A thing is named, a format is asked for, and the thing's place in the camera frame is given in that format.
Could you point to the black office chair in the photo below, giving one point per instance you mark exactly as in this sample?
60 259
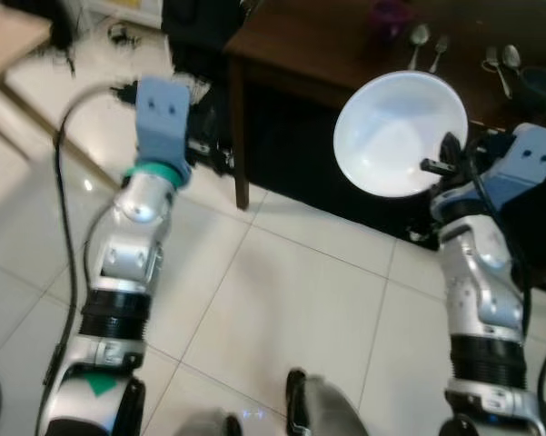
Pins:
200 23

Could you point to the grey right robot leg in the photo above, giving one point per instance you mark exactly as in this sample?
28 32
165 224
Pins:
332 409

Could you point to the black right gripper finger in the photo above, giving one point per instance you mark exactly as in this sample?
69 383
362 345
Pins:
450 154

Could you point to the grey left robot leg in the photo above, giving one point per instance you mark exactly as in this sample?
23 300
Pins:
209 425

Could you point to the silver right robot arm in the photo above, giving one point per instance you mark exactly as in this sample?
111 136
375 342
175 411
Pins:
477 282

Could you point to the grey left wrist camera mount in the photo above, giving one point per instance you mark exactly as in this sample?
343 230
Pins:
163 118

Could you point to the steel spoon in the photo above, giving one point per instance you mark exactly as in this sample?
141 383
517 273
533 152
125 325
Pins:
511 56
420 36

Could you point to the dark grey cup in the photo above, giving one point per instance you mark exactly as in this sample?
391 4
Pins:
541 86

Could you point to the dark table leg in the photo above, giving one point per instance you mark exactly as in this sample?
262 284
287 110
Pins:
239 136

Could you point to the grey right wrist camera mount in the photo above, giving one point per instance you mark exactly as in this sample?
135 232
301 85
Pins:
527 163

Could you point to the grey robot leg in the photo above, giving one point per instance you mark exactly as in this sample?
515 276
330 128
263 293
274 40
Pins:
332 409
209 425

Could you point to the steel fork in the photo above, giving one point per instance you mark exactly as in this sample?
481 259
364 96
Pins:
498 73
441 45

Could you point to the white round bowl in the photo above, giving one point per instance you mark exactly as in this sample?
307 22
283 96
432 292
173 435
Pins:
391 136

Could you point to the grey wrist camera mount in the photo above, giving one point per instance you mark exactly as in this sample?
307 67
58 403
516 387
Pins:
163 118
527 163

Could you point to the purple plastic cup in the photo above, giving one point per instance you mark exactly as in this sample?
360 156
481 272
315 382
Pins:
389 18

